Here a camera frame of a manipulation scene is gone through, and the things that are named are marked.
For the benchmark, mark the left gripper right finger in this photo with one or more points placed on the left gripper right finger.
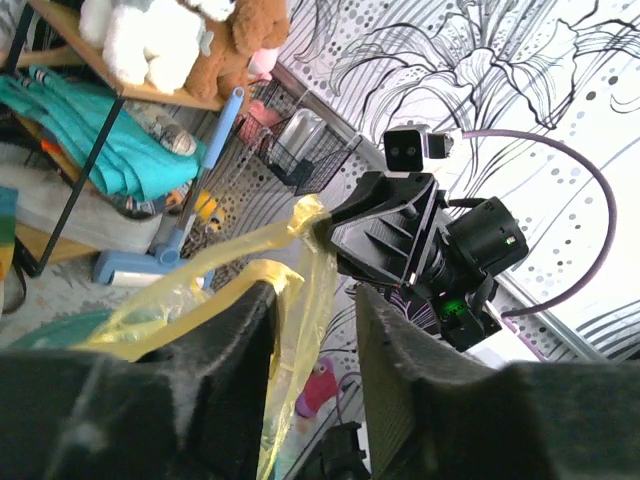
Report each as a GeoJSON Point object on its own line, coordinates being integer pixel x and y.
{"type": "Point", "coordinates": [434, 413]}

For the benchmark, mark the yellow duck plush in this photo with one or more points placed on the yellow duck plush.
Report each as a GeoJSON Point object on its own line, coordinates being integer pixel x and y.
{"type": "Point", "coordinates": [211, 215]}

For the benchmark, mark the blue floor mop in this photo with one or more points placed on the blue floor mop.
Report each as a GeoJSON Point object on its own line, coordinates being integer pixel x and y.
{"type": "Point", "coordinates": [137, 270]}

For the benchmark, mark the wooden metal shelf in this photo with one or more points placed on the wooden metal shelf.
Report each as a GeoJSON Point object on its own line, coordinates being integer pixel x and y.
{"type": "Point", "coordinates": [126, 155]}

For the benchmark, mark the black wire basket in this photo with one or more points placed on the black wire basket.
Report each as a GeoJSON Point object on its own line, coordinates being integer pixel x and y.
{"type": "Point", "coordinates": [270, 108]}

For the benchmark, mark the white husky plush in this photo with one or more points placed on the white husky plush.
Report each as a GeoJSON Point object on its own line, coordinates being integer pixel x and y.
{"type": "Point", "coordinates": [151, 41]}

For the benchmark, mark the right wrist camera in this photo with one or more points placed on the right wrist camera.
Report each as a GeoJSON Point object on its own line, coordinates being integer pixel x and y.
{"type": "Point", "coordinates": [416, 148]}

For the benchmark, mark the silver foil pouch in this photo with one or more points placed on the silver foil pouch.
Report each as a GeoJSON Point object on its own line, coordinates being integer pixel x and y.
{"type": "Point", "coordinates": [301, 131]}

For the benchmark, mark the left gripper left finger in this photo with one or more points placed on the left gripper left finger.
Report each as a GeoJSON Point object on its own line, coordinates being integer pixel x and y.
{"type": "Point", "coordinates": [192, 409]}

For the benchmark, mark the teal trash bin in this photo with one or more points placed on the teal trash bin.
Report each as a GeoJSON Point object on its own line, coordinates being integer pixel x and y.
{"type": "Point", "coordinates": [63, 333]}

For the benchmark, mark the yellow trash bag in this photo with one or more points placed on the yellow trash bag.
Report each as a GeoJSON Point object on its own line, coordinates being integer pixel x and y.
{"type": "Point", "coordinates": [286, 255]}

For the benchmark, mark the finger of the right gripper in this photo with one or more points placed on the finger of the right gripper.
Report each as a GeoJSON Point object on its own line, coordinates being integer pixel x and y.
{"type": "Point", "coordinates": [367, 231]}

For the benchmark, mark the brown dog plush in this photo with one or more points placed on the brown dog plush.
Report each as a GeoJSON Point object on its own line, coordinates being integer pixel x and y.
{"type": "Point", "coordinates": [253, 25]}

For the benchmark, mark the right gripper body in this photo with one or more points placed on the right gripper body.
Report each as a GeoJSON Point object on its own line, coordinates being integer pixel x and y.
{"type": "Point", "coordinates": [424, 200]}

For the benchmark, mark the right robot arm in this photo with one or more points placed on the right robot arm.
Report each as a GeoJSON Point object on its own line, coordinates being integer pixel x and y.
{"type": "Point", "coordinates": [465, 257]}

